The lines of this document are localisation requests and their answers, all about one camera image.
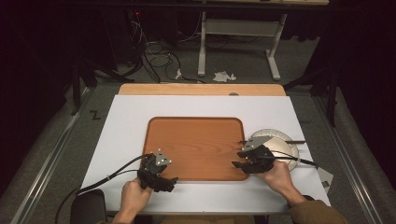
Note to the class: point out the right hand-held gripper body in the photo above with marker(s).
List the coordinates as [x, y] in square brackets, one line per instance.
[258, 155]

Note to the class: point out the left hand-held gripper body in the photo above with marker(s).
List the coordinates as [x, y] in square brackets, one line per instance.
[152, 169]

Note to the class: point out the person's left hand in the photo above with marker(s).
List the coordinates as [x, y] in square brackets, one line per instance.
[134, 196]

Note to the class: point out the person's right hand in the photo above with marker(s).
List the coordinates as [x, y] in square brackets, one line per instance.
[280, 180]

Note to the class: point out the white round plate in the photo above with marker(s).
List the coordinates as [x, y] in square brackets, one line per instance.
[281, 146]

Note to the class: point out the black chopstick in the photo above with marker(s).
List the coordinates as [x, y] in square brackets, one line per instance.
[295, 142]

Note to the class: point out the brown wooden tray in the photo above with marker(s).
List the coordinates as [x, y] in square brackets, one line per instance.
[196, 146]

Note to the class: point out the white board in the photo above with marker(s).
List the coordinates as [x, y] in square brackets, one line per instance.
[124, 124]

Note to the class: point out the grey card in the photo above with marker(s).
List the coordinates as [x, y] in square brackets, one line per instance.
[325, 179]

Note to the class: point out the black chair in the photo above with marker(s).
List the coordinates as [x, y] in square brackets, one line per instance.
[88, 207]

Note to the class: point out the crumpled white paper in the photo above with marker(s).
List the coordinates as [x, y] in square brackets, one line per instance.
[223, 76]

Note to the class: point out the black metal stand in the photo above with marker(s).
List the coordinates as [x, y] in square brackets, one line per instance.
[331, 93]
[76, 87]

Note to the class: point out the small white paper scrap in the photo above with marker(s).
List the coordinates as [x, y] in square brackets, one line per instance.
[178, 74]

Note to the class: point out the metal floor rail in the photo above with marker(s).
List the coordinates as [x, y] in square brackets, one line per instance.
[46, 171]
[348, 155]

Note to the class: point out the white metal desk frame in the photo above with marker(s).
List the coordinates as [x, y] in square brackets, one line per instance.
[239, 27]

